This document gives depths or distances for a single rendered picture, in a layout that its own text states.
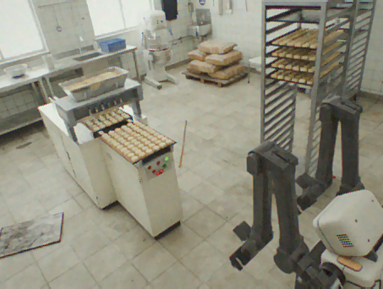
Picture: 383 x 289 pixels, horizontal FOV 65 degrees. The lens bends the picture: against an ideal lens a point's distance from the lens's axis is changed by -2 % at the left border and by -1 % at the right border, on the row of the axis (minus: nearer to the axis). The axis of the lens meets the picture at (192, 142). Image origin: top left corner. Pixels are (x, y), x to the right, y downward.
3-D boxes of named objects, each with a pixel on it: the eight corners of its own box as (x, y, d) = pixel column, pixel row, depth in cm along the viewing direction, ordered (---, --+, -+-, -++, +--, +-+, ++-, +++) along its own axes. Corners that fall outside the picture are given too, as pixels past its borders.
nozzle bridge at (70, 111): (65, 133, 289) (53, 100, 272) (131, 107, 326) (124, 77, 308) (78, 145, 266) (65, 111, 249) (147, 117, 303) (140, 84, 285)
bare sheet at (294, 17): (320, 24, 207) (320, 22, 206) (267, 21, 231) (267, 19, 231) (351, 8, 243) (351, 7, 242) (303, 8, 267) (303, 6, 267)
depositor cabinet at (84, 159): (61, 166, 398) (38, 107, 355) (110, 144, 435) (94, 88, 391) (102, 215, 310) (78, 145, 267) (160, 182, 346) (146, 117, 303)
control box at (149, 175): (144, 179, 238) (141, 165, 231) (170, 166, 250) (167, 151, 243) (147, 181, 236) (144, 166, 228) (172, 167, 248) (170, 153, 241)
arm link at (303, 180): (322, 190, 132) (332, 180, 136) (302, 171, 136) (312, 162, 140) (309, 203, 141) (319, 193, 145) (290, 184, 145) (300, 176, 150)
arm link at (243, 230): (259, 248, 109) (273, 234, 114) (237, 223, 113) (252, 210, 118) (247, 258, 119) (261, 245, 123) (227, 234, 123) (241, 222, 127)
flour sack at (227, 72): (223, 81, 570) (223, 73, 562) (207, 78, 597) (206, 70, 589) (246, 70, 612) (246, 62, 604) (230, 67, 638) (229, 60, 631)
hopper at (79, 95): (62, 98, 275) (57, 84, 267) (117, 79, 303) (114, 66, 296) (74, 106, 254) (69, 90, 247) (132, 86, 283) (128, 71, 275)
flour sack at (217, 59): (221, 68, 556) (221, 58, 547) (204, 64, 582) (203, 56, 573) (244, 57, 598) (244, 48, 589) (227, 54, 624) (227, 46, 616)
